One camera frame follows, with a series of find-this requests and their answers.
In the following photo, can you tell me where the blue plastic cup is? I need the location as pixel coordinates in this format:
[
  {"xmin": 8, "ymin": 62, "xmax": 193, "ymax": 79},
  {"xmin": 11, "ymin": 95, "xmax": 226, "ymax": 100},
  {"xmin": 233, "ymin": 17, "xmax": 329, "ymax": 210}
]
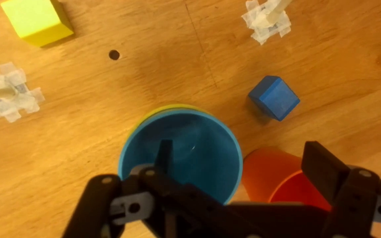
[{"xmin": 118, "ymin": 109, "xmax": 243, "ymax": 203}]

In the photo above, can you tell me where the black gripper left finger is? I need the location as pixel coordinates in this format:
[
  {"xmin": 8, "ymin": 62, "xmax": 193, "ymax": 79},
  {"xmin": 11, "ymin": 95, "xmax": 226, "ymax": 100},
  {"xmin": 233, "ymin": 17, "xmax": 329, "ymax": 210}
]
[{"xmin": 62, "ymin": 140, "xmax": 262, "ymax": 238}]

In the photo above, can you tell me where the blue wooden cube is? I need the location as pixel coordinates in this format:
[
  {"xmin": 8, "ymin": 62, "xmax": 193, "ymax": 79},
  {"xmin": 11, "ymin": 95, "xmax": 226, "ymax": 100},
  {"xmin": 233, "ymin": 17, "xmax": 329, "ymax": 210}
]
[{"xmin": 249, "ymin": 75, "xmax": 300, "ymax": 120}]

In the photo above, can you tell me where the orange plastic cup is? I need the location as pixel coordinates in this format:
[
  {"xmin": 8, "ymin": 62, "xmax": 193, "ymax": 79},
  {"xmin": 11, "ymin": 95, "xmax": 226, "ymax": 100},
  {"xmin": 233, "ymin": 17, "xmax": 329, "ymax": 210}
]
[{"xmin": 242, "ymin": 148, "xmax": 331, "ymax": 211}]

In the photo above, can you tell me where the yellow plastic cup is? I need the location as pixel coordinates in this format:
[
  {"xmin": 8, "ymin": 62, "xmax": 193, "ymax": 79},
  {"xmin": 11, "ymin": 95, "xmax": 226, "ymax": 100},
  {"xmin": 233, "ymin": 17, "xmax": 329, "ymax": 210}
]
[{"xmin": 140, "ymin": 103, "xmax": 204, "ymax": 121}]

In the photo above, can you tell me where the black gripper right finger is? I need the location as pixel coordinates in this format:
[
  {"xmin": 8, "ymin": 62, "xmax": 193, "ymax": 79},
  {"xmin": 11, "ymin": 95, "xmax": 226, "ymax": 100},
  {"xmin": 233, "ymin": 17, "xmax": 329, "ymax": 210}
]
[{"xmin": 302, "ymin": 141, "xmax": 381, "ymax": 238}]

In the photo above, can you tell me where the yellow wooden cube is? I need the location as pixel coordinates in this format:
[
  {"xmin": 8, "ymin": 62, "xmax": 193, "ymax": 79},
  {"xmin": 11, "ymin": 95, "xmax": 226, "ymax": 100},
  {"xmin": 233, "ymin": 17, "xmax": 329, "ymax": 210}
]
[{"xmin": 1, "ymin": 0, "xmax": 74, "ymax": 47}]

